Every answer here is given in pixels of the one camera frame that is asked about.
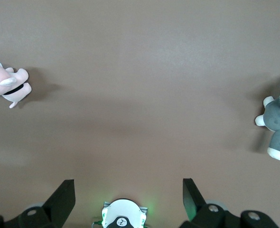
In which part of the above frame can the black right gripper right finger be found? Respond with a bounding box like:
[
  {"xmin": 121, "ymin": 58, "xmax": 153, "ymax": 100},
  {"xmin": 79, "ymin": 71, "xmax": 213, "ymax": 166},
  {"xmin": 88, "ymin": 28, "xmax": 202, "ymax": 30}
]
[{"xmin": 177, "ymin": 178, "xmax": 280, "ymax": 228}]

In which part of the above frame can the pink white dog plush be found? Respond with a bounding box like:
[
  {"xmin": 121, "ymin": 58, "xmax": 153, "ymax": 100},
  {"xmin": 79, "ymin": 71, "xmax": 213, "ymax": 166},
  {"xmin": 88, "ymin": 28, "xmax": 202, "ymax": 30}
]
[{"xmin": 0, "ymin": 57, "xmax": 33, "ymax": 109}]

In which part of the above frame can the grey white husky plush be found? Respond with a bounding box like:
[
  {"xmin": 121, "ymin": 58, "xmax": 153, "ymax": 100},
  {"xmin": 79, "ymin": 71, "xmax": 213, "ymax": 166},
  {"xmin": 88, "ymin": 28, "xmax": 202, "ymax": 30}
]
[{"xmin": 254, "ymin": 77, "xmax": 280, "ymax": 162}]

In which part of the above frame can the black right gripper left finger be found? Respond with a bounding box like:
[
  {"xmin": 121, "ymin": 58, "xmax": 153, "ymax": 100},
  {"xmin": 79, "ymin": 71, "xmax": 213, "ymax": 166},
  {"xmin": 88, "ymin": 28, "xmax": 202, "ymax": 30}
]
[{"xmin": 0, "ymin": 180, "xmax": 76, "ymax": 228}]

